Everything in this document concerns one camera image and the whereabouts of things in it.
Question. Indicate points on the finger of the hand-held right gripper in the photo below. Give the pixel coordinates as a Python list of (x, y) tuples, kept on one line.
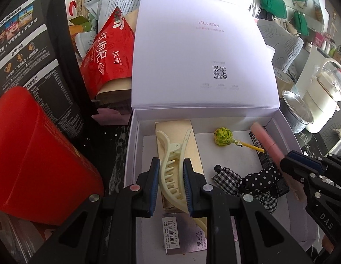
[(294, 169), (307, 162)]

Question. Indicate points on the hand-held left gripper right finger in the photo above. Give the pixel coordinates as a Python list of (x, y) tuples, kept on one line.
[(187, 187)]

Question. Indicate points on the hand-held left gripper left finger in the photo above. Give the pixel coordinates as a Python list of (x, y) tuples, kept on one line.
[(154, 187)]

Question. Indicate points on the cream claw hair clip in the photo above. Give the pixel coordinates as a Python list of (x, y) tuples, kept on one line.
[(170, 176)]

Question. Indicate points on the black slim box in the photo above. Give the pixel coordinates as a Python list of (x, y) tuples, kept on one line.
[(261, 154)]

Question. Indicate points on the polka dot scrunchie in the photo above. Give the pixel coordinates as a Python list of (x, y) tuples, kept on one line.
[(258, 181)]

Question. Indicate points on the gold cardboard box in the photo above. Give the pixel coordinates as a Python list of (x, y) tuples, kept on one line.
[(196, 148)]

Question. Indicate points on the pink cosmetic tube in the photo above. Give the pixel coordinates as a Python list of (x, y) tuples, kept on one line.
[(266, 140)]

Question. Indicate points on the black white checkered hair clip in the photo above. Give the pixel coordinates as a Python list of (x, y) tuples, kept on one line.
[(228, 181)]

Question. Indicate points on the lavender box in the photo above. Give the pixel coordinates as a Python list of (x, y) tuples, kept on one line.
[(184, 233)]

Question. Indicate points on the yellow lollipop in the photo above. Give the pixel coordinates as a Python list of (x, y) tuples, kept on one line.
[(224, 137)]

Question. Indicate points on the white gift box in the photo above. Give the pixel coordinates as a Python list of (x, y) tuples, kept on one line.
[(200, 60)]

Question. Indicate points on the person's right hand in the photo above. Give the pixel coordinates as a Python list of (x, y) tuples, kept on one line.
[(328, 244)]

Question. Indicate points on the floral cushion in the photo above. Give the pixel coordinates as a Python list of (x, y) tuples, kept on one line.
[(340, 136)]

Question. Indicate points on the white water bottle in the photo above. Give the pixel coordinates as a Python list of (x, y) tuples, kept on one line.
[(321, 101)]

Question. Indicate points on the small pink block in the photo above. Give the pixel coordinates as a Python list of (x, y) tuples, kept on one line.
[(110, 115)]

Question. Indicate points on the red canister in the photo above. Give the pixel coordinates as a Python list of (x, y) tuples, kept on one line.
[(44, 156)]

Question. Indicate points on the row of small bottles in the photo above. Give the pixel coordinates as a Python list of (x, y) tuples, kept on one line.
[(328, 49)]

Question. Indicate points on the grey leaf-pattern chair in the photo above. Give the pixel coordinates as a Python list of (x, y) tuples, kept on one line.
[(280, 41)]

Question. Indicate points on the red snack pouch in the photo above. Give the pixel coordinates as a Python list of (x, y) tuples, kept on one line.
[(110, 55)]

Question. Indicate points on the black stand-up pouch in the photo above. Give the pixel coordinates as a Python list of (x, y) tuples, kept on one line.
[(35, 60)]

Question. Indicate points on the small green box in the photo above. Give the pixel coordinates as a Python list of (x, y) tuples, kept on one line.
[(81, 20)]

